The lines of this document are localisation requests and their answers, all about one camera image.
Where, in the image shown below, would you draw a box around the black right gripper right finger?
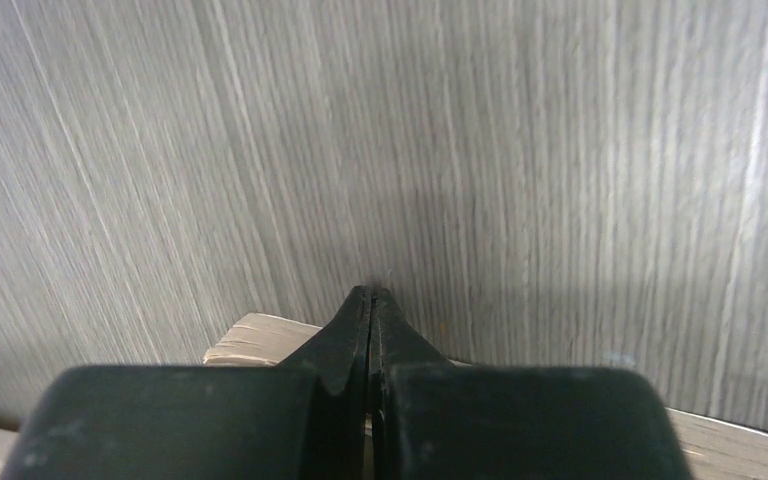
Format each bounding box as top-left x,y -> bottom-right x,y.
369,288 -> 692,479

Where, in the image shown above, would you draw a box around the lime green cartoon book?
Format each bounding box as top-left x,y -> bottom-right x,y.
0,313 -> 768,479

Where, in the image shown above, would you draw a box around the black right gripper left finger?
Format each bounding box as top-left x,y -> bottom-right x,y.
1,286 -> 372,479

